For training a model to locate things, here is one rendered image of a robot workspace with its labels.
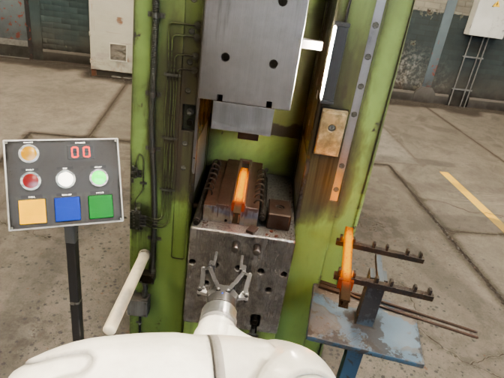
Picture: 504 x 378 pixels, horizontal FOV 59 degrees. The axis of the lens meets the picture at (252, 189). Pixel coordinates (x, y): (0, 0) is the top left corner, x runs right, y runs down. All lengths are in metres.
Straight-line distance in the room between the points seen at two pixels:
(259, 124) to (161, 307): 1.03
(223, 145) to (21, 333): 1.38
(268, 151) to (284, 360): 1.64
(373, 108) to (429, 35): 6.62
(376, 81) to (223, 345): 1.28
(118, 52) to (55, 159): 5.52
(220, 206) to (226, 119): 0.33
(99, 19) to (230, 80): 5.62
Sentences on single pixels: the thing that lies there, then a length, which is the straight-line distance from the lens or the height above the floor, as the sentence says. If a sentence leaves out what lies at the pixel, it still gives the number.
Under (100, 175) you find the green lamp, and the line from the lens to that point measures 1.53.
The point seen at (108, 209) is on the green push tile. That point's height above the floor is 1.00.
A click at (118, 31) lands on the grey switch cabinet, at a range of 6.95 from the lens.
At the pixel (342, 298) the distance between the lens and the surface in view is 1.36.
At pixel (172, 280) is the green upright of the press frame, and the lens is 2.01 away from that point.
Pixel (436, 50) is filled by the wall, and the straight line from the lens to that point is 8.33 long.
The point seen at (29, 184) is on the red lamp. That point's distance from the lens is 1.53.
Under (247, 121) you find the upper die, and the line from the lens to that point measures 1.47.
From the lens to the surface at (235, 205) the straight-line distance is 1.55.
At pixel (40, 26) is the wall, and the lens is 7.91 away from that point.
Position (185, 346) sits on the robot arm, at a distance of 0.45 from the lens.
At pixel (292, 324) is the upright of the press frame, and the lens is 2.11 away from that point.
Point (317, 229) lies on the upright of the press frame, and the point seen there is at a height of 0.86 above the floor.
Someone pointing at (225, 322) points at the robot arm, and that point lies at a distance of 1.05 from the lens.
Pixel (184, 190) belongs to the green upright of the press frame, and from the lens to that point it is 1.76.
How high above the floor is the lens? 1.77
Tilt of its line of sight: 27 degrees down
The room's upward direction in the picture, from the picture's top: 8 degrees clockwise
